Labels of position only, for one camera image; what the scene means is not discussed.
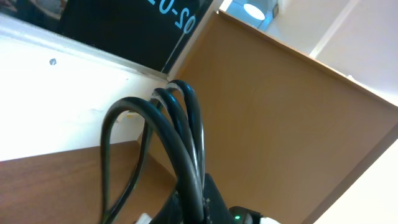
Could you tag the dark window with lettering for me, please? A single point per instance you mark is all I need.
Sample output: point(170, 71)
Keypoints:
point(152, 33)

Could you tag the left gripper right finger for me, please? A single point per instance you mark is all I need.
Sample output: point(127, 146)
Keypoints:
point(215, 208)

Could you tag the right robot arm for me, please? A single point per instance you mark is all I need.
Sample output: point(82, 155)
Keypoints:
point(243, 215)

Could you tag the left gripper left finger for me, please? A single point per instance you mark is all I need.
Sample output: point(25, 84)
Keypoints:
point(171, 212)

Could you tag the round ceiling lamp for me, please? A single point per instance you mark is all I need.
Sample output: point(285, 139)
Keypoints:
point(254, 11)

